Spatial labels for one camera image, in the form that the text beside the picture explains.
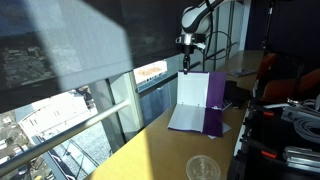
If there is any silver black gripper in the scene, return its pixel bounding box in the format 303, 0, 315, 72
175, 34, 206, 74

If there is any purple file folder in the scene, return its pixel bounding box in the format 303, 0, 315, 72
168, 72, 226, 137

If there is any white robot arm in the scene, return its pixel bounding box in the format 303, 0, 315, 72
175, 0, 230, 74

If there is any small book on table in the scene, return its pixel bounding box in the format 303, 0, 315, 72
228, 68, 255, 77

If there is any black cloth bag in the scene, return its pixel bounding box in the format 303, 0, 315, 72
224, 81, 251, 108

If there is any orange chair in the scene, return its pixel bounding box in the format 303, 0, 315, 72
256, 53, 320, 103

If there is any black equipment cart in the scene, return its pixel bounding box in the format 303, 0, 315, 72
227, 101, 320, 180

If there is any window roller blind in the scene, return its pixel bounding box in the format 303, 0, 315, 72
0, 0, 201, 112

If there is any metal window handrail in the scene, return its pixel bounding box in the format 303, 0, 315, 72
0, 100, 130, 176

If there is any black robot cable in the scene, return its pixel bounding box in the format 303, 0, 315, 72
194, 0, 233, 62

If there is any grey coiled cable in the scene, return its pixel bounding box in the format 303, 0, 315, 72
293, 118, 320, 145

